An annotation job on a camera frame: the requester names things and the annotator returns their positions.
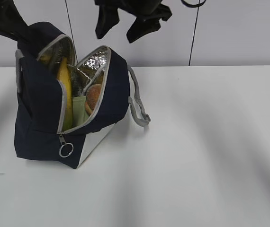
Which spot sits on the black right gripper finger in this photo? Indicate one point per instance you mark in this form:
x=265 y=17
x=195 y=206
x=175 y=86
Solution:
x=142 y=27
x=108 y=18

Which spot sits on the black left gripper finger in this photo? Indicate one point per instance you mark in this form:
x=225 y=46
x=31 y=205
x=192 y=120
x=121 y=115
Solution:
x=9 y=35
x=16 y=26

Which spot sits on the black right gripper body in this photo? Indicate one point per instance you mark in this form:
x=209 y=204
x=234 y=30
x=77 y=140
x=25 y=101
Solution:
x=144 y=9

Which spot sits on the navy insulated lunch bag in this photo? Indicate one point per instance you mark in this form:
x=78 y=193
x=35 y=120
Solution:
x=102 y=66

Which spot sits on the yellow banana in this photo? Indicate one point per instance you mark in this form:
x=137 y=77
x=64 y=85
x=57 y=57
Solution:
x=55 y=102

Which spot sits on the brown bread loaf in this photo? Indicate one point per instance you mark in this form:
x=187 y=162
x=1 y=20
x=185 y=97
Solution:
x=92 y=96

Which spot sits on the green lid glass container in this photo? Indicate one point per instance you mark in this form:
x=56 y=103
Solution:
x=79 y=113

